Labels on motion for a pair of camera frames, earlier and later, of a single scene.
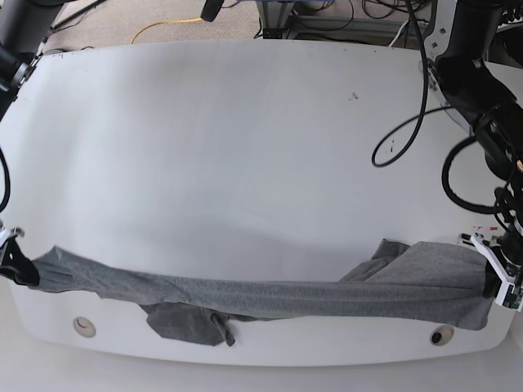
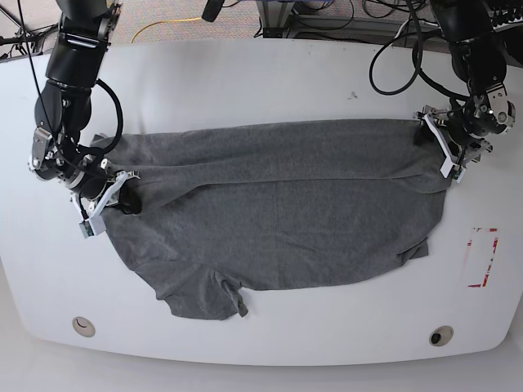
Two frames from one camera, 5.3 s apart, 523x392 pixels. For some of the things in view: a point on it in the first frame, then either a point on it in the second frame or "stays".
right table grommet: x=442 y=335 stays
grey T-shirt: x=431 y=282 to x=270 y=206
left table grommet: x=84 y=327 stays
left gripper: x=13 y=262 to x=94 y=191
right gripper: x=493 y=279 to x=462 y=137
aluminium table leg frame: x=274 y=15 stays
